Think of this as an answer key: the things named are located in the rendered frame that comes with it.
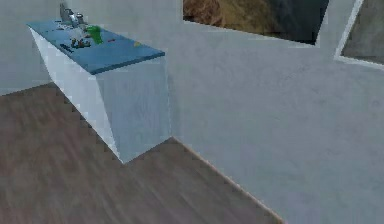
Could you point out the white framed window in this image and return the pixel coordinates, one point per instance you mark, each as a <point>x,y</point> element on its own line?
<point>365,33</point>

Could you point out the white cabinet with blue top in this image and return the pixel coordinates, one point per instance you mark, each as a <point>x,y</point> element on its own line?
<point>133,106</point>

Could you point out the grey metal tap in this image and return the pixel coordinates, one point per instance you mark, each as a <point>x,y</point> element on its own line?
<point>68,15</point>

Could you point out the small dark multicoloured object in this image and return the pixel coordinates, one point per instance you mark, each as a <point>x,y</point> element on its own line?
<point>80,43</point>

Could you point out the small black flat object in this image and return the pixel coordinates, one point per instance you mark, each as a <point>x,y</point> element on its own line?
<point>66,48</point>

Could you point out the brown and black framed picture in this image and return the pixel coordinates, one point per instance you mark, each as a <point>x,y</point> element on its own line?
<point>253,15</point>

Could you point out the small yellow object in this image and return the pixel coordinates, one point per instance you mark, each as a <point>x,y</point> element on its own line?
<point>137,44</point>

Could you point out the green bottle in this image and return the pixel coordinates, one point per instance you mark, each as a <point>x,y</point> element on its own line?
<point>95,34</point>

